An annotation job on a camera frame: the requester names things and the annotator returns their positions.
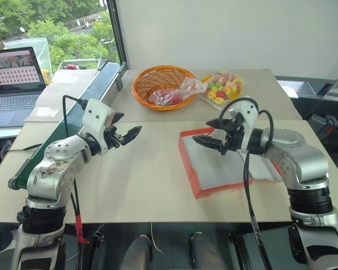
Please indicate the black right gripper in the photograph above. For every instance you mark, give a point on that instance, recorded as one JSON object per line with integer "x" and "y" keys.
{"x": 233, "y": 137}

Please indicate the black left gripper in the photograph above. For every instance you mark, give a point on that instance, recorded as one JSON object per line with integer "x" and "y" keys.
{"x": 114, "y": 139}

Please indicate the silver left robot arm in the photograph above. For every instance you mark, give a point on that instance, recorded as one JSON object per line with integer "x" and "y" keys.
{"x": 53, "y": 168}

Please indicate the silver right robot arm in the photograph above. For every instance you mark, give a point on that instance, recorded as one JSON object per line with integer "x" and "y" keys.
{"x": 298, "y": 153}

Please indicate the green conveyor belt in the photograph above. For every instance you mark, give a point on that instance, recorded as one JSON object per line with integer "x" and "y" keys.
{"x": 73, "y": 112}

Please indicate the white tissue paper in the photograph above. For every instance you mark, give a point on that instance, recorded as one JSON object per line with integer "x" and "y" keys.
{"x": 214, "y": 168}

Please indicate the orange woven basket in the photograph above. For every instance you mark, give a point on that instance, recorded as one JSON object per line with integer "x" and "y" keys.
{"x": 142, "y": 92}

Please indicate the bag of colourful toy fruit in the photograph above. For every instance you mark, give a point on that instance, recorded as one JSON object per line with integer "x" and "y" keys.
{"x": 222, "y": 88}

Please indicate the plastic bag with red items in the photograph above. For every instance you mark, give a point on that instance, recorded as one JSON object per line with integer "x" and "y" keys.
{"x": 169, "y": 97}

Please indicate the beige cardboard sheet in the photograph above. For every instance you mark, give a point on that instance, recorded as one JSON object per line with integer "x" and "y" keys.
{"x": 62, "y": 92}

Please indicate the grey side tray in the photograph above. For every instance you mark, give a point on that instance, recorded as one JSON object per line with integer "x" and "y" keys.
{"x": 307, "y": 88}

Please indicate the black and red device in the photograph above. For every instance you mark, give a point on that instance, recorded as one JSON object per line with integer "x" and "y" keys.
{"x": 324, "y": 123}

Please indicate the grey laptop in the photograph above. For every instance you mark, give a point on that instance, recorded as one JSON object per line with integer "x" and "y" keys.
{"x": 14, "y": 81}

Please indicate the dark rounded shape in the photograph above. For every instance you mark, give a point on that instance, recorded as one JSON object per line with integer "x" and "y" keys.
{"x": 136, "y": 253}
{"x": 205, "y": 253}

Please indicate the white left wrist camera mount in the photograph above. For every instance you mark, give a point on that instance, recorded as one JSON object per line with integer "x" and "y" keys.
{"x": 97, "y": 118}

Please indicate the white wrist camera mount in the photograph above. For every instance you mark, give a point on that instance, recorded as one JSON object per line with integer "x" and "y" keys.
{"x": 249, "y": 118}
{"x": 97, "y": 118}

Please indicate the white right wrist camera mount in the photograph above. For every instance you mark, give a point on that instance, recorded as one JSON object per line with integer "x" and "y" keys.
{"x": 249, "y": 118}

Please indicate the black window frame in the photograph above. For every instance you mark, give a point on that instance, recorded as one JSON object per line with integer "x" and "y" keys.
{"x": 117, "y": 31}

